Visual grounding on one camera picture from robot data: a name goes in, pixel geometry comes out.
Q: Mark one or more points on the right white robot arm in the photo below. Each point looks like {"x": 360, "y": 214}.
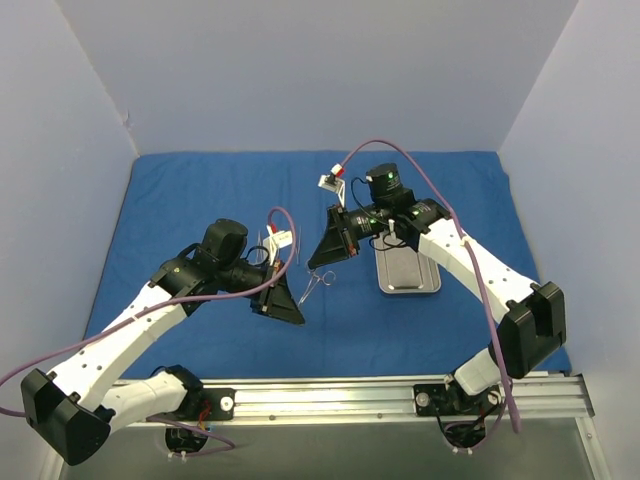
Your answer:
{"x": 529, "y": 319}

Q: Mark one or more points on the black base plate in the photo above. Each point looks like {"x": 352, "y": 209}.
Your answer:
{"x": 216, "y": 404}
{"x": 449, "y": 399}

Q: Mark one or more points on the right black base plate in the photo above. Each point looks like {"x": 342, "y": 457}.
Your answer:
{"x": 449, "y": 399}

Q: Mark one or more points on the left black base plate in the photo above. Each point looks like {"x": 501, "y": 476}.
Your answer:
{"x": 216, "y": 404}

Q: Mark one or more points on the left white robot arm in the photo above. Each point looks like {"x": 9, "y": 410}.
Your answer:
{"x": 76, "y": 405}

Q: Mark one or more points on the aluminium front rail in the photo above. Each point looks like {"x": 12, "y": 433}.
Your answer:
{"x": 309, "y": 401}

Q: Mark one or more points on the steel instrument tray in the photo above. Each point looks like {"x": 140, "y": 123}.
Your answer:
{"x": 402, "y": 271}

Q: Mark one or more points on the steel forceps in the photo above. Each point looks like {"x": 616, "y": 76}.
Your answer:
{"x": 260, "y": 252}

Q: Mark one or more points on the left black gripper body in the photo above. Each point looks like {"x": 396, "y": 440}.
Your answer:
{"x": 267, "y": 288}

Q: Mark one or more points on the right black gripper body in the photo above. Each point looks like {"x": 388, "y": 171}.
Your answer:
{"x": 342, "y": 230}

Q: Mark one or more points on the blue surgical drape cloth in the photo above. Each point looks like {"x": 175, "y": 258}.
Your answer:
{"x": 352, "y": 329}

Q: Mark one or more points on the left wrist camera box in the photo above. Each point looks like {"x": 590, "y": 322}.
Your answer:
{"x": 275, "y": 241}

